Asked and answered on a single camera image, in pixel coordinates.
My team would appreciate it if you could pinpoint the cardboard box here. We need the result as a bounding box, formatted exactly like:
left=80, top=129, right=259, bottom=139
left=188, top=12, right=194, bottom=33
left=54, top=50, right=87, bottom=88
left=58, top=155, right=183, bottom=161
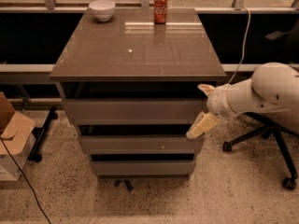
left=0, top=92, right=36, bottom=181

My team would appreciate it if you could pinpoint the grey middle drawer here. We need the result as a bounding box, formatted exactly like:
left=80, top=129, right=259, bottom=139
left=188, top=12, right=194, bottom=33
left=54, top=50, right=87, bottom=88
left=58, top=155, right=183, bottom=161
left=78, top=135, right=204, bottom=154

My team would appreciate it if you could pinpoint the grey bottom drawer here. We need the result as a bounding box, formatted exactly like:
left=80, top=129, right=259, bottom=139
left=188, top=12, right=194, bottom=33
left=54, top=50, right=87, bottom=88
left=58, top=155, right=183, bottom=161
left=90, top=161, right=195, bottom=176

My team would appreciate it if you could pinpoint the white hanging cable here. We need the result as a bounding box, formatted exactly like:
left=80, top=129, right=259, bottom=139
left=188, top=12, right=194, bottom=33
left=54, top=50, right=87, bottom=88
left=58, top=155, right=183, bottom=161
left=227, top=7, right=252, bottom=85

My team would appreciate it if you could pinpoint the grey top drawer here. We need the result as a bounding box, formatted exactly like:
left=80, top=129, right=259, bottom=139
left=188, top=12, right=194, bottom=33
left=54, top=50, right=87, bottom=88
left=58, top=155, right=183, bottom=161
left=62, top=99, right=207, bottom=125

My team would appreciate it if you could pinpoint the grey drawer cabinet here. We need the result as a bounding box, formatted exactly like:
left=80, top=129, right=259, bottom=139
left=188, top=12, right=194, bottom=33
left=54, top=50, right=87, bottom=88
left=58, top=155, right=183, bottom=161
left=50, top=8, right=225, bottom=179

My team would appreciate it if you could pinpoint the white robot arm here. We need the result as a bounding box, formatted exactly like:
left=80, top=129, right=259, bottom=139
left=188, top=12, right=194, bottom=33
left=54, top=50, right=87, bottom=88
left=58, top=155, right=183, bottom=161
left=186, top=63, right=299, bottom=139

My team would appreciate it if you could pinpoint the red cola can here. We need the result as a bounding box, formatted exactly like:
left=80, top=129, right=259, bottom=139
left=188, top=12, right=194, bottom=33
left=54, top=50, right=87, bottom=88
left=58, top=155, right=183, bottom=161
left=154, top=0, right=167, bottom=24

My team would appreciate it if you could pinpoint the grey drawer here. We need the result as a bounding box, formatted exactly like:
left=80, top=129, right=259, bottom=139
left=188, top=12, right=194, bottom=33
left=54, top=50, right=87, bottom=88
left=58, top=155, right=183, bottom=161
left=62, top=99, right=207, bottom=125
left=90, top=161, right=195, bottom=176
left=78, top=135, right=204, bottom=154

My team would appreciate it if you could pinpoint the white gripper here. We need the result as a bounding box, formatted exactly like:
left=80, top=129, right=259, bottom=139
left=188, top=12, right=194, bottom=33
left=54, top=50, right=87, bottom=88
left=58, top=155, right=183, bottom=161
left=186, top=84, right=237, bottom=139

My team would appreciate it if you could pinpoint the black office chair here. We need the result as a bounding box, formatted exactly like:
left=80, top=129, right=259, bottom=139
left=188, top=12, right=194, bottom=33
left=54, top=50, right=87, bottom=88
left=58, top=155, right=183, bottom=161
left=222, top=112, right=298, bottom=190

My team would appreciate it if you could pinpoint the black floor cable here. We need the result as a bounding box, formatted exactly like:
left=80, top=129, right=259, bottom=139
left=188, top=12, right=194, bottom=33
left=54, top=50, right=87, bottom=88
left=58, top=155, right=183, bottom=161
left=0, top=136, right=53, bottom=224

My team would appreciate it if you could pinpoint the blue tape cross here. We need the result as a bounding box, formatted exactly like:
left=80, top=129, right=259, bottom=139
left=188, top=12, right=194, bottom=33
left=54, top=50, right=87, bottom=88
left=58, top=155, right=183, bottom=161
left=112, top=179, right=135, bottom=193

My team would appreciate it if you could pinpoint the black stand foot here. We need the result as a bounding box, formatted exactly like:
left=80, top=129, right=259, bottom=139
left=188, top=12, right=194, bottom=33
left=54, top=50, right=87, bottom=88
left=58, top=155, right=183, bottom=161
left=28, top=106, right=58, bottom=162

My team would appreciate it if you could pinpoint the white ceramic bowl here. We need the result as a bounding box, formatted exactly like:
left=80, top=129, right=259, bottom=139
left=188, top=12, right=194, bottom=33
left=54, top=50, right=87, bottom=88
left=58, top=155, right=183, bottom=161
left=89, top=0, right=116, bottom=21

